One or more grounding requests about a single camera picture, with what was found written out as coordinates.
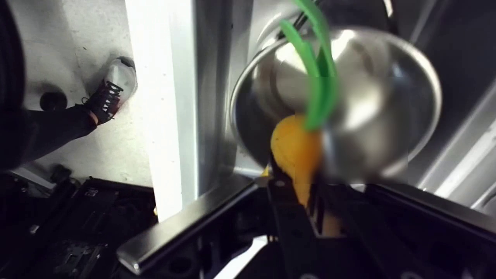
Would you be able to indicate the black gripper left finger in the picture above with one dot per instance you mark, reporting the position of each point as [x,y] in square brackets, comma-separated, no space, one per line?
[295,233]

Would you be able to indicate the grey sneaker on floor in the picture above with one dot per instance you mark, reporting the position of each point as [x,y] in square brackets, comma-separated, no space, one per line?
[116,87]

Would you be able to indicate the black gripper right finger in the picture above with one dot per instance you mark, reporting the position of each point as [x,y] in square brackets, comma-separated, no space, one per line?
[357,236]

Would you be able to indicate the orange toy carrot green top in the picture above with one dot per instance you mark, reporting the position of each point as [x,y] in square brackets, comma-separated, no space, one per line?
[296,142]

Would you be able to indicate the stainless steel pot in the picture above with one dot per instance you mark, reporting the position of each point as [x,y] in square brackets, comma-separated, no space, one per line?
[388,107]

